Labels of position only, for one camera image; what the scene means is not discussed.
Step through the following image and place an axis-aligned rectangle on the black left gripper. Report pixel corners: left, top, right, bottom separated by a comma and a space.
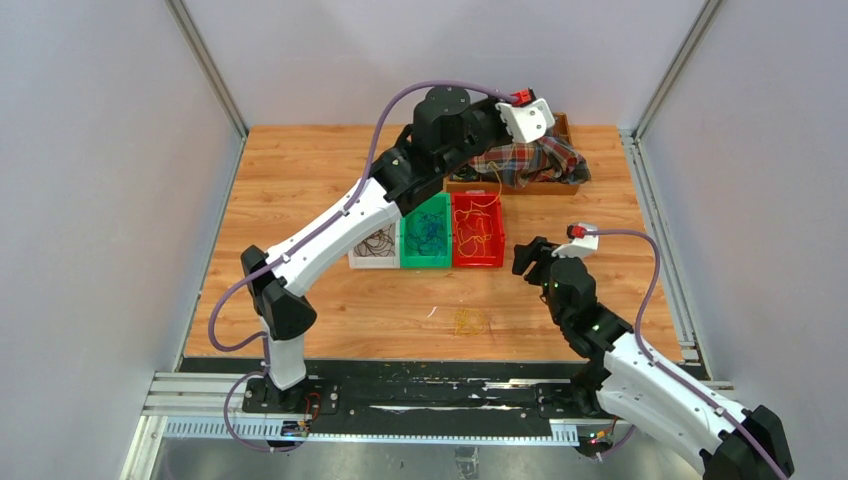
439, 90, 520, 180

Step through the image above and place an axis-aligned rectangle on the brown cable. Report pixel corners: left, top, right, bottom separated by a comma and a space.
356, 228, 397, 258

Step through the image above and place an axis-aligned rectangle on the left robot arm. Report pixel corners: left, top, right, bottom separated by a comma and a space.
242, 82, 555, 413

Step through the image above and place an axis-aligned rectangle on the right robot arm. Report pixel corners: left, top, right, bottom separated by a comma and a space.
512, 237, 795, 479

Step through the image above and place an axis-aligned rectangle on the red plastic bin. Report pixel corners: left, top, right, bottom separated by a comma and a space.
450, 192, 505, 268

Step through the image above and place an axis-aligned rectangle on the wooden tray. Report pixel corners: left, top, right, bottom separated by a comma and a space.
443, 111, 581, 197

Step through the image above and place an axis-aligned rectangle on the plaid shirt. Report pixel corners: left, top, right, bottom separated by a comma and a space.
451, 113, 591, 189

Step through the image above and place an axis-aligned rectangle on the green plastic bin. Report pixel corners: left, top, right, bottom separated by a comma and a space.
399, 193, 453, 269

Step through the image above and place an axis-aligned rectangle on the white plastic bin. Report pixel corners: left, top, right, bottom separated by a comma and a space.
348, 221, 401, 270

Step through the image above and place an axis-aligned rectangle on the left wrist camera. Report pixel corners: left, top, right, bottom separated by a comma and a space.
495, 88, 556, 144

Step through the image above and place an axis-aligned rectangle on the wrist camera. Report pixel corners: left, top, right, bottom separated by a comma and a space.
495, 88, 556, 144
551, 222, 599, 259

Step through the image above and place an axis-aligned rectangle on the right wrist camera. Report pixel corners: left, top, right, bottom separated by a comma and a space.
551, 222, 599, 259

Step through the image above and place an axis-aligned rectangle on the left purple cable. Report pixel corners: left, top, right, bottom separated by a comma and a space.
207, 80, 525, 454

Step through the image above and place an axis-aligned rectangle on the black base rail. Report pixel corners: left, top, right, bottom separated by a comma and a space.
239, 359, 624, 438

